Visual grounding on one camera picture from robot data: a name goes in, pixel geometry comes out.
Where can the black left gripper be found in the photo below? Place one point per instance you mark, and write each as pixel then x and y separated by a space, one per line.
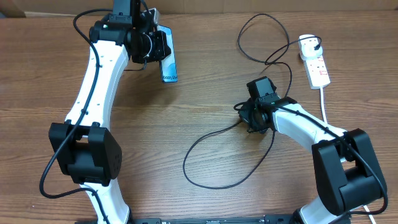
pixel 161 49

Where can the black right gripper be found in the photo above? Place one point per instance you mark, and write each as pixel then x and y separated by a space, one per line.
pixel 244 115

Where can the Samsung Galaxy smartphone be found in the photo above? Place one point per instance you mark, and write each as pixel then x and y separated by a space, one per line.
pixel 168 66

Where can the white power strip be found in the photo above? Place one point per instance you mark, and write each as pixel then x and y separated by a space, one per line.
pixel 317 73

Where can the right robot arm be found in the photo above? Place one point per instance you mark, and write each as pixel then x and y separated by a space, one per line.
pixel 347 171

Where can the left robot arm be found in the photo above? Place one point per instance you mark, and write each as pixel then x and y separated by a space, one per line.
pixel 83 145

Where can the white wall charger plug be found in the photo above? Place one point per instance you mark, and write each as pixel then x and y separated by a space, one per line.
pixel 310 46

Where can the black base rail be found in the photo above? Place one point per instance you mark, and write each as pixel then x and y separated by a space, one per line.
pixel 267 219

